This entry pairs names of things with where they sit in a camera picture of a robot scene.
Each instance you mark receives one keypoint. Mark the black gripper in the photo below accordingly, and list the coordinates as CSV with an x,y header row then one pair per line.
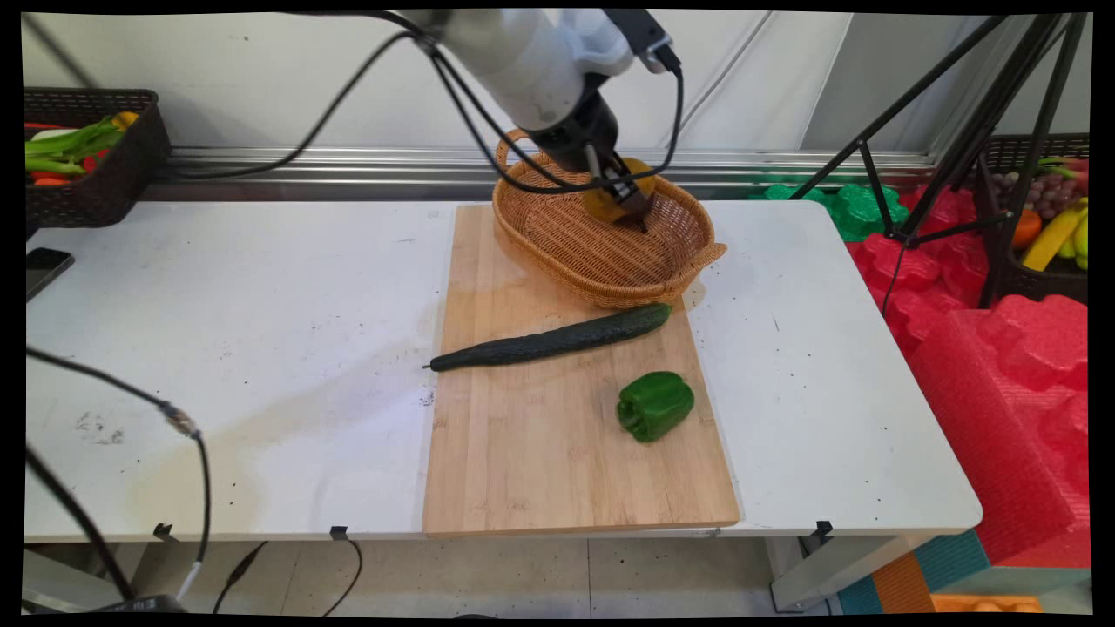
x,y
579,135

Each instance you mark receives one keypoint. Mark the yellow brown mango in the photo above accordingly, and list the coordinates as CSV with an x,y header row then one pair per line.
x,y
597,202

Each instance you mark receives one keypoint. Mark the woven wicker basket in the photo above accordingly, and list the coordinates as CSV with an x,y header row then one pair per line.
x,y
592,252

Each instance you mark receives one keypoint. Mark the long dark green cucumber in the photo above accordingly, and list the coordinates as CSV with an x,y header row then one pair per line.
x,y
557,340

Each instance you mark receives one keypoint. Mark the green bell pepper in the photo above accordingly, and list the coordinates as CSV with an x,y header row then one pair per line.
x,y
655,406

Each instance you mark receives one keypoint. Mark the green foam padding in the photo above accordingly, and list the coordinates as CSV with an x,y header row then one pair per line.
x,y
858,209

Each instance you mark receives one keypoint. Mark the wooden cutting board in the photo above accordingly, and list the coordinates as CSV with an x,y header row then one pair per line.
x,y
566,453

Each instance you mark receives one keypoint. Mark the orange toy fruit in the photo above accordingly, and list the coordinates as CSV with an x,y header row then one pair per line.
x,y
1027,230

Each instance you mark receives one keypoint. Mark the purple toy grapes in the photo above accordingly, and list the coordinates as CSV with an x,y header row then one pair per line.
x,y
1041,193

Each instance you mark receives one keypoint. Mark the black basket with fruit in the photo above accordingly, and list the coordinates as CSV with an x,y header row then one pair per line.
x,y
1037,283

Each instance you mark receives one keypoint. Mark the yellow toy banana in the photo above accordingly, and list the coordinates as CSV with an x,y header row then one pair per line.
x,y
1050,239

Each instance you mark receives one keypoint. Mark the red foam padding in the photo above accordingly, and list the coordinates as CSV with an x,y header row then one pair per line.
x,y
1002,401

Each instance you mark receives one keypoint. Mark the white table leg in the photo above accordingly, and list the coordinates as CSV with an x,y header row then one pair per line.
x,y
836,570

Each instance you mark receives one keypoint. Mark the yellow green toy fruit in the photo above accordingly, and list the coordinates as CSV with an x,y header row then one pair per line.
x,y
1080,239

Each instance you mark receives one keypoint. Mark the teal and orange floor mat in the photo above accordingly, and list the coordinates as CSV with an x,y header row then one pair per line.
x,y
915,579

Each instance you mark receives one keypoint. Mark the yellow toy pepper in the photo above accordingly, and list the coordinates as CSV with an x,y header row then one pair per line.
x,y
125,120

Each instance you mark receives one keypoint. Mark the black basket with vegetables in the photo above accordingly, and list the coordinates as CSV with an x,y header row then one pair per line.
x,y
113,192

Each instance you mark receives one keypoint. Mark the red toy vegetable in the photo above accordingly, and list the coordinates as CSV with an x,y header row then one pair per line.
x,y
91,160

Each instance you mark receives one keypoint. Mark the green leafy toy vegetable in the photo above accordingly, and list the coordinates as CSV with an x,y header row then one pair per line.
x,y
70,148

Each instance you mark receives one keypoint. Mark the orange foam piece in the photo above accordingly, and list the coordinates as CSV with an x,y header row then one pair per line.
x,y
984,603

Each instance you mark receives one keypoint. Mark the black smartphone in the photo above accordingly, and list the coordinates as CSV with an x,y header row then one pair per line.
x,y
45,270

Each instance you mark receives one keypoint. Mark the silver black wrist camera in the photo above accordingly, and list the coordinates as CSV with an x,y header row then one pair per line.
x,y
643,37

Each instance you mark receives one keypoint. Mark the metal wall rail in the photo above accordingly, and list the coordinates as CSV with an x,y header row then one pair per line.
x,y
392,170

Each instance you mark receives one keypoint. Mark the black camera tripod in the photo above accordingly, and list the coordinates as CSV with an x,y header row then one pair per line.
x,y
976,131

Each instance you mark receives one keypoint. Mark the grey table leg frame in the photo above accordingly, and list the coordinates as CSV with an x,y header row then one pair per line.
x,y
61,583

